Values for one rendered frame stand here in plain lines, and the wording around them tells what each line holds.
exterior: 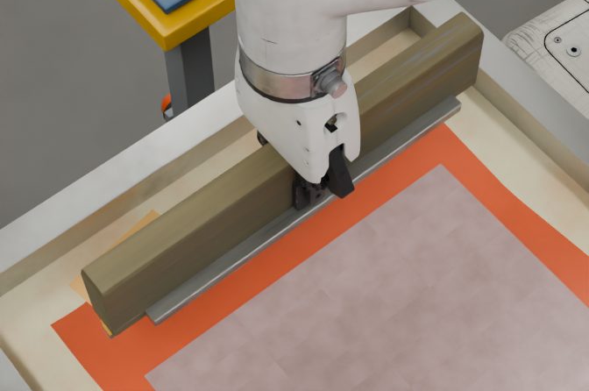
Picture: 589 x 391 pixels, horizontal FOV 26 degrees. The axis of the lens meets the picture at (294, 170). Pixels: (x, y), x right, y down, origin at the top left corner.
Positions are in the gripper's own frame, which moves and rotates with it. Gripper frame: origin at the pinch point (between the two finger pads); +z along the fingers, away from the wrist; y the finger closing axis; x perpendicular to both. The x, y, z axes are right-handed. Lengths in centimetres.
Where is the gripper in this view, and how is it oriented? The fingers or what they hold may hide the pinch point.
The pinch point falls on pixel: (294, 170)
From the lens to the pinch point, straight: 102.9
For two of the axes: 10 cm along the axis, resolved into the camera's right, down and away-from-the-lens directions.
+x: -7.8, 5.4, -3.2
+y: -6.2, -6.6, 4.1
